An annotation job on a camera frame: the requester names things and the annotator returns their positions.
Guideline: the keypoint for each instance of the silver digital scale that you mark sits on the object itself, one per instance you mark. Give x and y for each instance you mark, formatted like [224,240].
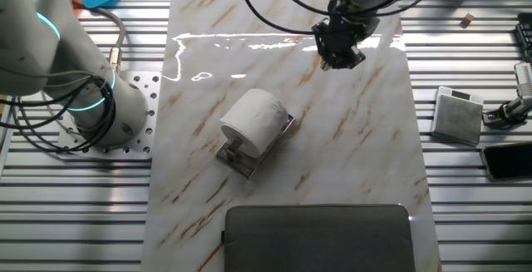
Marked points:
[457,118]

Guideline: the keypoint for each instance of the marble pattern board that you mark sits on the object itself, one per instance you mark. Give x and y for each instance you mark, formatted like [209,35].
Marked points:
[353,159]

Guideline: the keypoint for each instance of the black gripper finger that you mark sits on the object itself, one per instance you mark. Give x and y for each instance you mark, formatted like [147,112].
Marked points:
[329,62]
[355,59]

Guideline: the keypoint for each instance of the white toilet paper roll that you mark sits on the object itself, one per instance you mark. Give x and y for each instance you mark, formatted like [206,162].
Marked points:
[257,118]

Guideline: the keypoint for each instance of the silver camera on mount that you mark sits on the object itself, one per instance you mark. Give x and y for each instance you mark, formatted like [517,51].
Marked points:
[524,78]

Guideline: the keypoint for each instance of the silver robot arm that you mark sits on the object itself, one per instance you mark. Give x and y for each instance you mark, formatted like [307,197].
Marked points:
[41,35]

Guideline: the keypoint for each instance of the black keyboard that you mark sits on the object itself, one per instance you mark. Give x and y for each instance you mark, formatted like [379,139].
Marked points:
[525,35]

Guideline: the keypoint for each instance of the black smartphone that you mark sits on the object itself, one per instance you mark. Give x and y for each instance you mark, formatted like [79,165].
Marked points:
[509,161]

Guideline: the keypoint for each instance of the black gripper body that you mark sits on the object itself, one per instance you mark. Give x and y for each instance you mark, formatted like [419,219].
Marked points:
[336,39]

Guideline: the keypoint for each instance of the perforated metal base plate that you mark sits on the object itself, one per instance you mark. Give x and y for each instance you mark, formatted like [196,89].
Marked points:
[145,97]

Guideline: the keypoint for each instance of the small wooden block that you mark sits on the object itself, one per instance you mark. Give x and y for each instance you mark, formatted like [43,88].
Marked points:
[467,20]

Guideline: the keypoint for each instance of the grey fabric sleeve pad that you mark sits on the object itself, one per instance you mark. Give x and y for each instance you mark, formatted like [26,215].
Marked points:
[316,243]

